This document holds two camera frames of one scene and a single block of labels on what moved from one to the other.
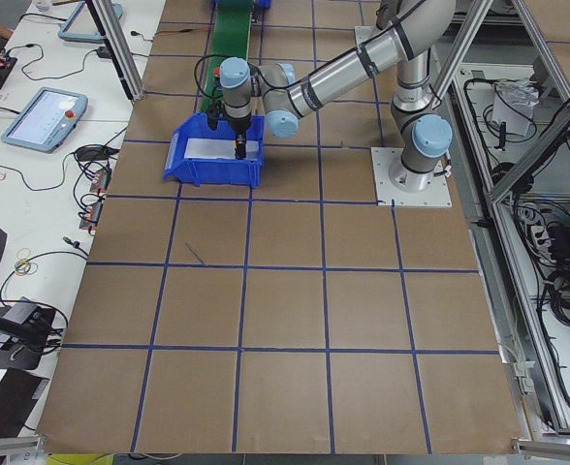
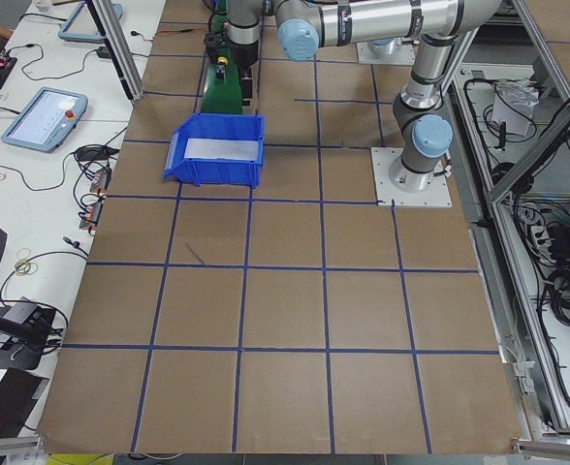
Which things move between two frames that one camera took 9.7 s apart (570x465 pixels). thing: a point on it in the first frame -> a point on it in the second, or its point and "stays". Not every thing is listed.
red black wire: x=182 y=31 stays
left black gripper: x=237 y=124 -> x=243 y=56
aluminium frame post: x=117 y=46 stays
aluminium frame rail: x=522 y=94 stays
